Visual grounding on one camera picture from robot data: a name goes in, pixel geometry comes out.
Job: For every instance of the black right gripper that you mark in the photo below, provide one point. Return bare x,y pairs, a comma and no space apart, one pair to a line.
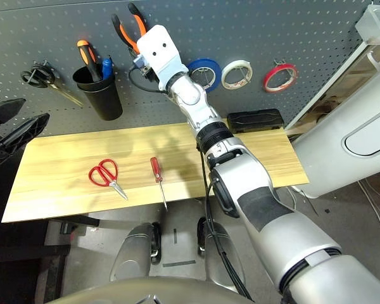
149,72

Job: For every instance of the orange black long-nose pliers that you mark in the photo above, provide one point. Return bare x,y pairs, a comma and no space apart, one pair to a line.
125,35

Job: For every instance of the red tape roll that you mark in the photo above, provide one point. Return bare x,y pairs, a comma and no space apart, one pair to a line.
266,82

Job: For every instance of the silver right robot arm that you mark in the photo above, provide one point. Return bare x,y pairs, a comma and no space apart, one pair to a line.
256,196

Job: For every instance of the dark grey pegboard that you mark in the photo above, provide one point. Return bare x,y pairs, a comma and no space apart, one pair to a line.
272,25

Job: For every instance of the silver double peg hook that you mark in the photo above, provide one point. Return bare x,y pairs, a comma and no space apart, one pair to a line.
35,74
279,62

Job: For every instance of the black plastic cup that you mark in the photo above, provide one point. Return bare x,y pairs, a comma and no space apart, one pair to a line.
104,101

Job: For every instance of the blue tape roll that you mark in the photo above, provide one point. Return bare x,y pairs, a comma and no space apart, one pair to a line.
206,60

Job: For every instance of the orange black screwdriver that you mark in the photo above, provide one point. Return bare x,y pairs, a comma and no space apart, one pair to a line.
88,57

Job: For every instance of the white tape roll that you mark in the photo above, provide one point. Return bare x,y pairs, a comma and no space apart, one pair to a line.
236,63

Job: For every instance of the black zip case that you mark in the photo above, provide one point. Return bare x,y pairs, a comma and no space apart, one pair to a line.
256,122

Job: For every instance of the black table leg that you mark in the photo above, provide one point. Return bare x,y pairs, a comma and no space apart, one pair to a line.
79,220

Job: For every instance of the silver left robot leg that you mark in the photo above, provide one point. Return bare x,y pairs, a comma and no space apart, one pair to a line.
133,253

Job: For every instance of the silver robot leg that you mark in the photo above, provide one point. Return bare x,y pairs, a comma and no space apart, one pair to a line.
213,269
133,253

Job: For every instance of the brown wooden furniture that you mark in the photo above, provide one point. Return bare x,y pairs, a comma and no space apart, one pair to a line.
335,95

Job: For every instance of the grey robot torso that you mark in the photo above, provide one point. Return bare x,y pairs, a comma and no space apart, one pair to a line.
130,293

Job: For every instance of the silver right robot leg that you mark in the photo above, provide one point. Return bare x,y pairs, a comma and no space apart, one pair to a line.
213,269

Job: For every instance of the white plastic hook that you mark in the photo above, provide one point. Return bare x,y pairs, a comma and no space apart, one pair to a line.
375,61

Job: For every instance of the translucent white plastic bin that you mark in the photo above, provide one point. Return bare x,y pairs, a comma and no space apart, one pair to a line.
373,25

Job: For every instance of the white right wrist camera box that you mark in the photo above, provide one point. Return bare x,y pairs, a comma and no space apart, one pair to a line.
158,47

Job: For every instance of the white pegboard frame post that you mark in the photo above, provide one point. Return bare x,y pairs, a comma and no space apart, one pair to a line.
326,85

